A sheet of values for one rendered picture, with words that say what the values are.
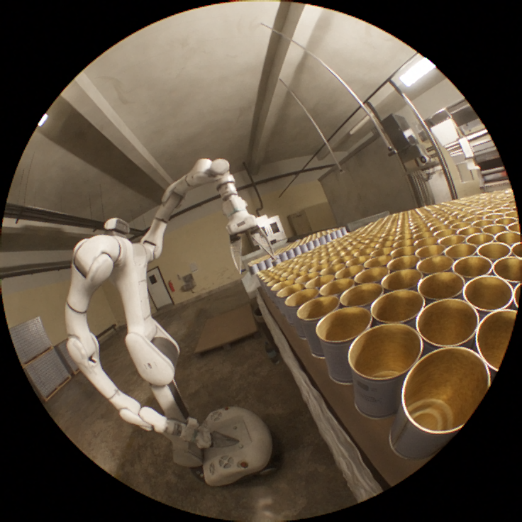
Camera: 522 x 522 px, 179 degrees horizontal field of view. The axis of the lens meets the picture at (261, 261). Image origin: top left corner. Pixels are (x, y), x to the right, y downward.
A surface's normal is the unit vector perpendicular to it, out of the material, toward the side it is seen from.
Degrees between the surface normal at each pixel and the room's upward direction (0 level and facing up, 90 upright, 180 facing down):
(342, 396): 2
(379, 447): 3
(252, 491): 0
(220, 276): 90
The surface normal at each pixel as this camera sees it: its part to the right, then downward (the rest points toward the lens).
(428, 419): -0.37, -0.92
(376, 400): -0.62, 0.31
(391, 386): -0.42, 0.24
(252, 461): 0.25, -0.87
